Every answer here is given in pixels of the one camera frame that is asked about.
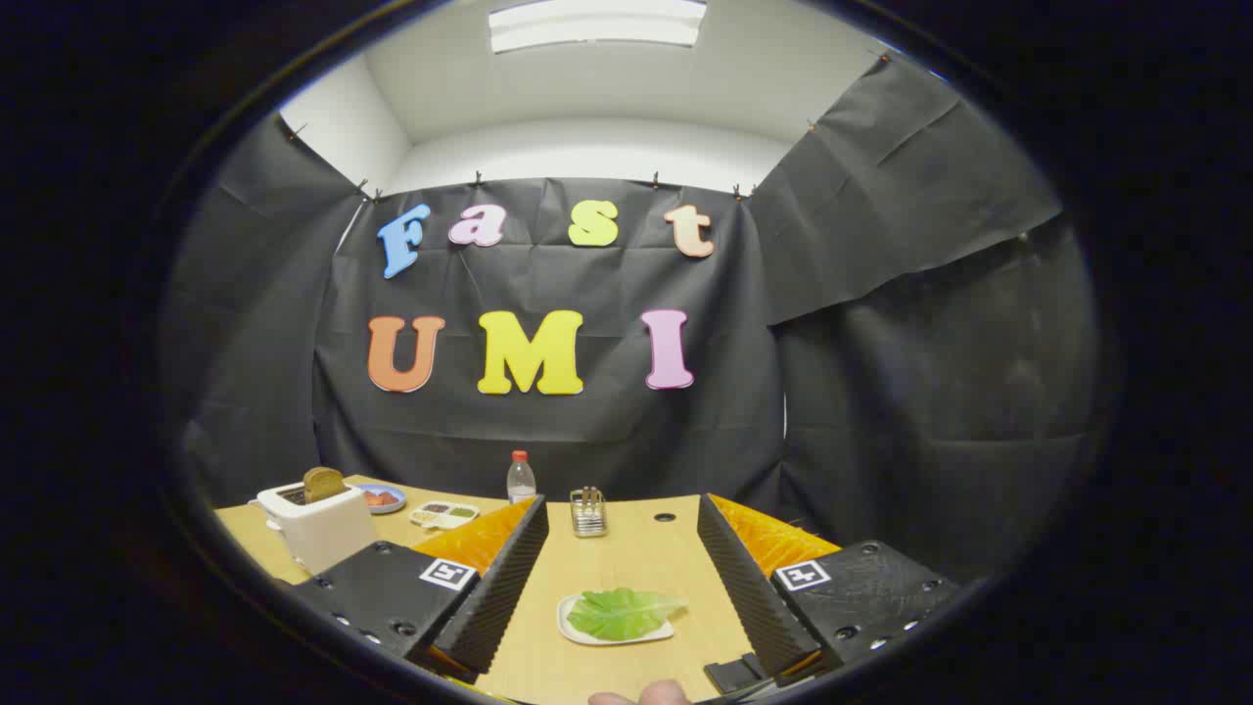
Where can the ceiling light panel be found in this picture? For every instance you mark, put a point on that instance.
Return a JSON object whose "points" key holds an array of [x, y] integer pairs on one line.
{"points": [[597, 24]]}

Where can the white divided tray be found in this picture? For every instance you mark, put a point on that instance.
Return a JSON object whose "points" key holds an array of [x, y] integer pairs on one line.
{"points": [[443, 515]]}

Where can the clear red-capped water bottle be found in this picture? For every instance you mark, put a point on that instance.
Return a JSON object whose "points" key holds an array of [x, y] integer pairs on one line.
{"points": [[521, 482]]}

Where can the white square plate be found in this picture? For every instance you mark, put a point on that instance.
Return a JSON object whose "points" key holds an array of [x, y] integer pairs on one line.
{"points": [[573, 629]]}

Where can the reddish meat slices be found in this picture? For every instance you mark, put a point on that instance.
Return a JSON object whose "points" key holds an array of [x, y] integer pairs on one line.
{"points": [[380, 498]]}

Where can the green lettuce leaf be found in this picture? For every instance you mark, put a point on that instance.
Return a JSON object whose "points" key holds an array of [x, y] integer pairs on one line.
{"points": [[622, 614]]}

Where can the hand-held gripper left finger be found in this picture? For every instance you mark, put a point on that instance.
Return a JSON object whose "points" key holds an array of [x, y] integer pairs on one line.
{"points": [[499, 587]]}

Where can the blue plate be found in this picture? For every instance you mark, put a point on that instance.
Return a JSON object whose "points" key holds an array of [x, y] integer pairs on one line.
{"points": [[392, 508]]}

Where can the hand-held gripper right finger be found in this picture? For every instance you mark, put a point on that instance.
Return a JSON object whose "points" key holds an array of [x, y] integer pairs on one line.
{"points": [[744, 587]]}

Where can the brown bread slice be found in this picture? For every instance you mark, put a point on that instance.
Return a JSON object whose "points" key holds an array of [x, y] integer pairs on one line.
{"points": [[323, 484]]}

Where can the white toaster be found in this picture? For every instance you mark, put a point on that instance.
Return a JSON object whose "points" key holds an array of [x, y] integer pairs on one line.
{"points": [[328, 529]]}

